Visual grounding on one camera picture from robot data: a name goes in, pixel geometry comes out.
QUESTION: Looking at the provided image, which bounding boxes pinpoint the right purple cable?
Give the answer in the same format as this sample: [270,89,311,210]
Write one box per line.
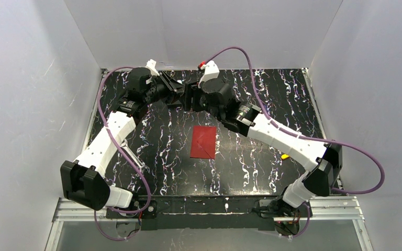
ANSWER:
[200,47,385,239]

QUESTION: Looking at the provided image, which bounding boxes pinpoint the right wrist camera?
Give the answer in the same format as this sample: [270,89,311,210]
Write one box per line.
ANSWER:
[198,60,220,88]

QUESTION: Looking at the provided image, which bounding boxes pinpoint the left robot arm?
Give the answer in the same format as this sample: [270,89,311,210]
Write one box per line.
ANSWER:
[60,60,184,211]

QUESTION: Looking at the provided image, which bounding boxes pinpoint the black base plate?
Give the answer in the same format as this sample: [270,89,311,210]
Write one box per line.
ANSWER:
[105,196,309,232]

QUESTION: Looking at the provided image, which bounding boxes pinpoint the red envelope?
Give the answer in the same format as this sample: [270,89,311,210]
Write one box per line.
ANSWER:
[190,125,217,159]

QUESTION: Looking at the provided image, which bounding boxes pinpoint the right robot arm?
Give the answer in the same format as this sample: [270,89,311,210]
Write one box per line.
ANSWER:
[181,79,342,208]

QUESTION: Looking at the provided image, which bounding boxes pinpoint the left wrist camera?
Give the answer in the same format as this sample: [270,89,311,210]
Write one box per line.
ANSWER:
[145,59,160,84]

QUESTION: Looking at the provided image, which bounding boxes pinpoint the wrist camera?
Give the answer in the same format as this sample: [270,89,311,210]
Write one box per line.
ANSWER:
[145,59,160,84]
[198,60,220,88]

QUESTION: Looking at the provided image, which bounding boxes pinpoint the black rectangular block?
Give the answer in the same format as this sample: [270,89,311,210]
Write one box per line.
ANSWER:
[167,100,184,109]

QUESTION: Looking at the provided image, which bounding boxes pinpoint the aluminium rail frame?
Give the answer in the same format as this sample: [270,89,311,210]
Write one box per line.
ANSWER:
[45,196,373,250]

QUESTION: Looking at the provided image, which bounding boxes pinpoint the silver wrench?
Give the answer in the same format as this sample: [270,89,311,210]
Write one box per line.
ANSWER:
[120,139,150,174]

